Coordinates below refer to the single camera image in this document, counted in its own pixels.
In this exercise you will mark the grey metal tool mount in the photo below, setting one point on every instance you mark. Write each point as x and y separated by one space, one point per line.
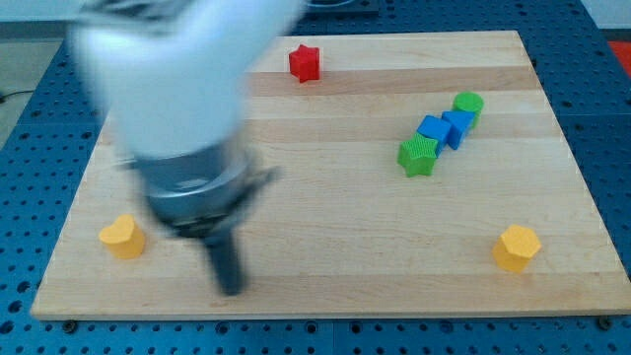
203 192

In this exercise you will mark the dark cylindrical pusher stick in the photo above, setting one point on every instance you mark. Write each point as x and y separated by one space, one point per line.
224 259

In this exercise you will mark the yellow heart block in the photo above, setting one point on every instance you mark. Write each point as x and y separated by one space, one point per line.
124 238

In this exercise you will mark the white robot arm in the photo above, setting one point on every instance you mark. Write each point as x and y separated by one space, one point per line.
174 75

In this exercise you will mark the yellow hexagon block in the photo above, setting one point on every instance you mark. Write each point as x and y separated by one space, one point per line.
515 248

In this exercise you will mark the red star block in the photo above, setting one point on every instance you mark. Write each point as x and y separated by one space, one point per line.
304 63

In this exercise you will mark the wooden board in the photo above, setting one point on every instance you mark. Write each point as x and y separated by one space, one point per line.
344 233

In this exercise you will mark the green star block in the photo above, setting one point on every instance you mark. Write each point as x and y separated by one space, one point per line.
417 155

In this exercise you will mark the blue cube block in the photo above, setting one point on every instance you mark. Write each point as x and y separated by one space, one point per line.
435 128

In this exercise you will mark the blue triangle block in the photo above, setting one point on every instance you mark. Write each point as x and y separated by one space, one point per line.
461 122

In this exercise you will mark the green cylinder block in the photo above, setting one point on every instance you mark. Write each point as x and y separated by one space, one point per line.
469 101

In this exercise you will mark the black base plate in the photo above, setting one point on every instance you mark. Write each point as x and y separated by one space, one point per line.
343 7

